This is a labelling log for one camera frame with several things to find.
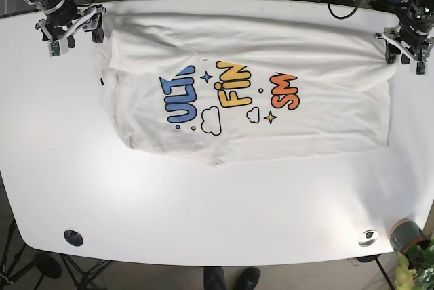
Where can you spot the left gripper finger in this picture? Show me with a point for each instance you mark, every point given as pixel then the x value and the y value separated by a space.
pixel 416 57
pixel 394 47

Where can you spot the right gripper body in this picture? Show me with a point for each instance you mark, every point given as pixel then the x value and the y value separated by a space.
pixel 63 17

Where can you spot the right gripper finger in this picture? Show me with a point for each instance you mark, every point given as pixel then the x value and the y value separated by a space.
pixel 59 41
pixel 90 21

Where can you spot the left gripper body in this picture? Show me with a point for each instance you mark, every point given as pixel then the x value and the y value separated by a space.
pixel 414 30

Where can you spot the white printed T-shirt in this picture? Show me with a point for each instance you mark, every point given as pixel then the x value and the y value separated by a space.
pixel 225 89

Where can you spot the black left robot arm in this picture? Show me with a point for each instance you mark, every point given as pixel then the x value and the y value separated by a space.
pixel 403 4

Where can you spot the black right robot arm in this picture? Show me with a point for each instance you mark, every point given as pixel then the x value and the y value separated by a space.
pixel 64 18

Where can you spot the grey plant pot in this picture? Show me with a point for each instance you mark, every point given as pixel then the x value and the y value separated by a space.
pixel 405 233

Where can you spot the silver table grommet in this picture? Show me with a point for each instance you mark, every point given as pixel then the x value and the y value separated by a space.
pixel 368 238

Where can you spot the black table grommet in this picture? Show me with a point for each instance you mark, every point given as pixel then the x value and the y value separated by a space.
pixel 73 238

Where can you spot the green potted plant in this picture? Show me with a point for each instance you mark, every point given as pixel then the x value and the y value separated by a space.
pixel 415 269

